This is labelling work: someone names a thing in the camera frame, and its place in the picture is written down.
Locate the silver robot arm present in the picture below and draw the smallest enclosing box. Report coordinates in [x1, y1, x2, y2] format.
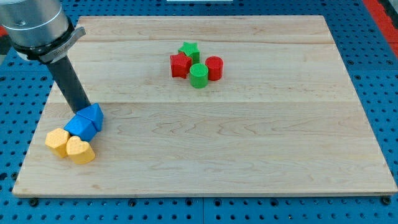
[1, 0, 86, 64]

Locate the wooden board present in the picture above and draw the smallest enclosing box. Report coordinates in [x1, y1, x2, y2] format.
[13, 16, 397, 198]

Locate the green cylinder block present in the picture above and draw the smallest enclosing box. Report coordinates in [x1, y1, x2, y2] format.
[190, 63, 208, 88]

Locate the red cylinder block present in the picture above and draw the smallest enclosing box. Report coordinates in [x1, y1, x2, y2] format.
[205, 56, 224, 81]

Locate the red star block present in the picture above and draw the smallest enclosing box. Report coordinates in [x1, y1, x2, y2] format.
[169, 52, 192, 79]

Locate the green star block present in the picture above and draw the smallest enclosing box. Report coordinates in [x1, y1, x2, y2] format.
[178, 42, 200, 64]

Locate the blue triangle block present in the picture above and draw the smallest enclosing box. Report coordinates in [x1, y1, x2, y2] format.
[77, 103, 104, 132]

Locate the blue cube block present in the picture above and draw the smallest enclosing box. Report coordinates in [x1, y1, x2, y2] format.
[64, 114, 97, 142]

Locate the yellow heart block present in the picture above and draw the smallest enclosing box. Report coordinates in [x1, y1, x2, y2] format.
[66, 136, 96, 164]

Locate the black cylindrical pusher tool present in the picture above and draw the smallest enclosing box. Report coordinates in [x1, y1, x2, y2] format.
[47, 56, 91, 113]

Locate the yellow hexagon block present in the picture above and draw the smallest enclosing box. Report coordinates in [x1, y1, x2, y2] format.
[45, 128, 71, 158]

